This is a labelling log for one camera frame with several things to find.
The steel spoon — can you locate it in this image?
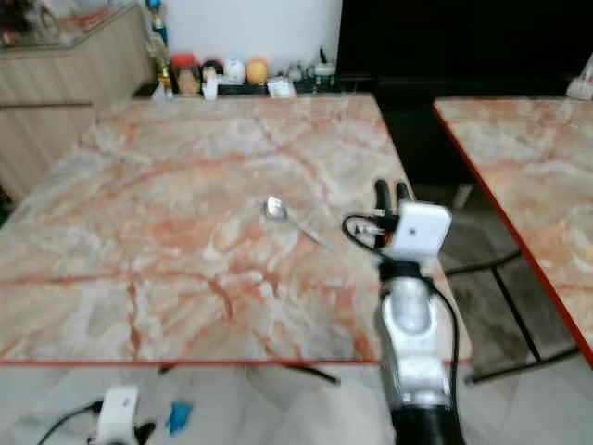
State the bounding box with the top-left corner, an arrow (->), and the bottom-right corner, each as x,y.
264,196 -> 336,251

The small blue plastic piece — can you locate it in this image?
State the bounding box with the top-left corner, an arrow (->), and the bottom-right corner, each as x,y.
167,401 -> 194,437

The small white device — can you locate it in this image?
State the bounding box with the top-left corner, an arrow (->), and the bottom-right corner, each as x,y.
313,46 -> 337,91

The small white box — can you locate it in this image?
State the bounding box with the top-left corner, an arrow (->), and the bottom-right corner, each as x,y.
267,79 -> 297,99

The black television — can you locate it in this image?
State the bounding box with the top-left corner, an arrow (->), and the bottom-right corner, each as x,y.
336,0 -> 593,80

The orange round ornament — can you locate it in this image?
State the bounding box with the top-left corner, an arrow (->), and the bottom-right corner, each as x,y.
246,57 -> 270,86

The white round ornament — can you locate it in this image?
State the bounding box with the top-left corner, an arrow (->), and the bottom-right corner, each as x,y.
224,57 -> 246,86

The black-haired doll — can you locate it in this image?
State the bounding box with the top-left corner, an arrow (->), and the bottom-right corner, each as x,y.
200,59 -> 223,89

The light wooden cabinet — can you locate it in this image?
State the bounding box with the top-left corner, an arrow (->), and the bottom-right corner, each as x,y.
0,5 -> 154,200

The red-lidded jar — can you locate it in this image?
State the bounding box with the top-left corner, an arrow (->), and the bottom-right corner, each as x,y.
172,53 -> 201,95

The golden figurine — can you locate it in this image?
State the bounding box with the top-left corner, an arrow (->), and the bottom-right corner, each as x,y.
153,46 -> 175,94

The blue bottle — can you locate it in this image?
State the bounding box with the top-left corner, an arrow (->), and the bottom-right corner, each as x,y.
145,0 -> 168,45

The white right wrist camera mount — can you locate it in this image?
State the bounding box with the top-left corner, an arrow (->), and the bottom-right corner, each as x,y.
387,201 -> 452,262

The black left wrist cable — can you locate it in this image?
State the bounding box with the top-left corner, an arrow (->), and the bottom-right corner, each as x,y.
42,400 -> 103,445

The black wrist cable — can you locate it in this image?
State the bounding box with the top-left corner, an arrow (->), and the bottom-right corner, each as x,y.
42,400 -> 103,445
343,213 -> 466,400

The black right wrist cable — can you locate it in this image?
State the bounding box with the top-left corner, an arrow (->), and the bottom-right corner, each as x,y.
343,213 -> 466,400

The black metal table frame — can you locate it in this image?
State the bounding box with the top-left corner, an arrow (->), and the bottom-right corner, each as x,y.
445,250 -> 580,383
287,366 -> 339,383

